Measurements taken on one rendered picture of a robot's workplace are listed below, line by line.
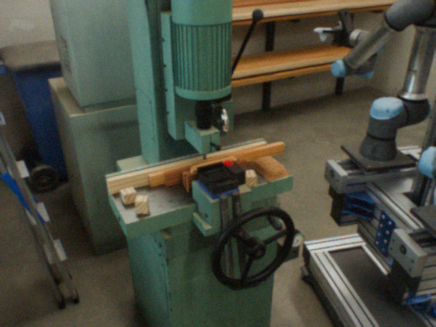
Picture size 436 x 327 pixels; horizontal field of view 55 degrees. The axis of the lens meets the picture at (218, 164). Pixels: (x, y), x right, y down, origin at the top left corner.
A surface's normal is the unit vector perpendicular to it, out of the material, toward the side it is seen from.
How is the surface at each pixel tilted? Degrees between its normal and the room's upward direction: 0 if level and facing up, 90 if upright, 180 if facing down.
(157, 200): 0
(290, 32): 90
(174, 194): 0
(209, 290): 90
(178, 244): 90
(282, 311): 0
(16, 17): 90
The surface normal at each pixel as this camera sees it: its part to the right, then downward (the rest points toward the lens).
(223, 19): 0.72, 0.34
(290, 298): 0.00, -0.87
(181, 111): 0.46, 0.44
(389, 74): -0.88, 0.23
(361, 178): 0.23, 0.47
